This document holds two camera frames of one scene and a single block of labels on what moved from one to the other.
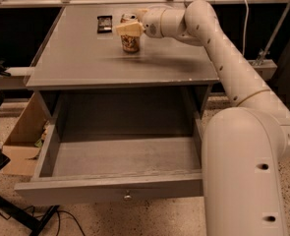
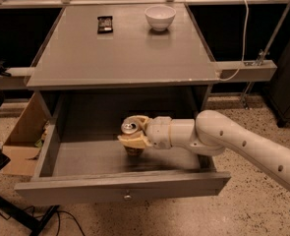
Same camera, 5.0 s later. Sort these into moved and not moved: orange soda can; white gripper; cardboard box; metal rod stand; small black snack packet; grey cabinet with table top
Moved: white gripper; orange soda can
Not moved: grey cabinet with table top; cardboard box; small black snack packet; metal rod stand
